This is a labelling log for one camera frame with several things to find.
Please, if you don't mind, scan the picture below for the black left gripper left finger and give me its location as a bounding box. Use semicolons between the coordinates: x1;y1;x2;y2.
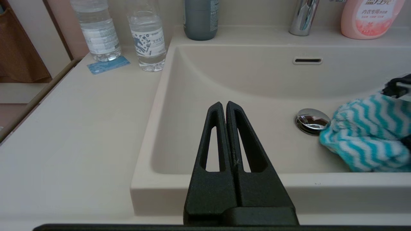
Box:
184;102;238;226

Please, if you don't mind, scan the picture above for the dark grey pump bottle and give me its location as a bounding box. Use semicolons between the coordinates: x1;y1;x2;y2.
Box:
184;0;219;41

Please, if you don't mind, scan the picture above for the beige sink basin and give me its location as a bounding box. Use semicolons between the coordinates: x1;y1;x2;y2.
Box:
130;26;411;217

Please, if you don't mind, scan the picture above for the blue card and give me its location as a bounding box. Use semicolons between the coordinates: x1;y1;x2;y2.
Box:
87;56;131;75

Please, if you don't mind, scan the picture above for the brown hanging bag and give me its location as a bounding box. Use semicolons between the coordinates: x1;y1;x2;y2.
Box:
0;6;52;83

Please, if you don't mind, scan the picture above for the pink soap pump bottle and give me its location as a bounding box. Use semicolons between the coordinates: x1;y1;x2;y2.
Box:
341;0;406;40

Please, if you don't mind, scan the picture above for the clear plain label water bottle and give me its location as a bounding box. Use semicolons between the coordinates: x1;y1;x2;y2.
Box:
70;0;122;62

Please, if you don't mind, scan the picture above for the chrome faucet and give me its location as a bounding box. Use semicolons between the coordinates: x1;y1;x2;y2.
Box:
288;0;320;36

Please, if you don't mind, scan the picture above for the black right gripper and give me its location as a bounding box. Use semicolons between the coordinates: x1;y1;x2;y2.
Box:
381;74;411;100

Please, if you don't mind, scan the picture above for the teal white striped cloth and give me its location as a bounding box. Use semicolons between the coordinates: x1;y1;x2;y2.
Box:
319;93;411;173

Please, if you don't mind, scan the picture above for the chrome drain stopper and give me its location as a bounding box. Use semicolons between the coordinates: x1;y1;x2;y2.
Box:
295;108;331;136

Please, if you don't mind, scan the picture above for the clear patterned label water bottle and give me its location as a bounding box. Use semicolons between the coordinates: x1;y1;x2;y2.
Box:
127;0;167;72

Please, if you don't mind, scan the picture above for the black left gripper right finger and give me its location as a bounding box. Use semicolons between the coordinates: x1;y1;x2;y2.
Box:
226;101;295;209

